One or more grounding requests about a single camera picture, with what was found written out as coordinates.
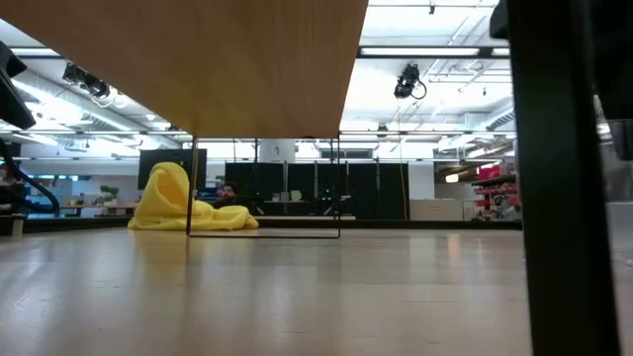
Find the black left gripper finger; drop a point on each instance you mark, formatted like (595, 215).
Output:
(15, 101)
(10, 62)

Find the wooden shelf with black legs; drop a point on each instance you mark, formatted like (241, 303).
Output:
(198, 64)

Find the black ceiling light cluster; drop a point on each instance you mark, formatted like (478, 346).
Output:
(94, 88)

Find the person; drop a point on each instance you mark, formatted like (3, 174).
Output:
(228, 190)
(10, 193)

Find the potted plant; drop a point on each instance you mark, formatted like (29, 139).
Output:
(109, 193)

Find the wooden desk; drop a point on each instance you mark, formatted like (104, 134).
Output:
(99, 207)

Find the black monitor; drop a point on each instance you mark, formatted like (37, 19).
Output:
(163, 154)

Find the rack with red bins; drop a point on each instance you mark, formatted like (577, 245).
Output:
(489, 172)

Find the yellow cloth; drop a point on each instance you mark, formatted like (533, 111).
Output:
(163, 198)

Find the beige cabinet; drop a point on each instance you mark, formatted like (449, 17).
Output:
(435, 210)

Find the black partition screen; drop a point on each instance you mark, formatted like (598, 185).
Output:
(366, 193)

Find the black overhead camera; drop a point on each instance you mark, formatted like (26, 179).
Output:
(406, 81)

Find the black table frame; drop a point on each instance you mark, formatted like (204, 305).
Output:
(395, 224)

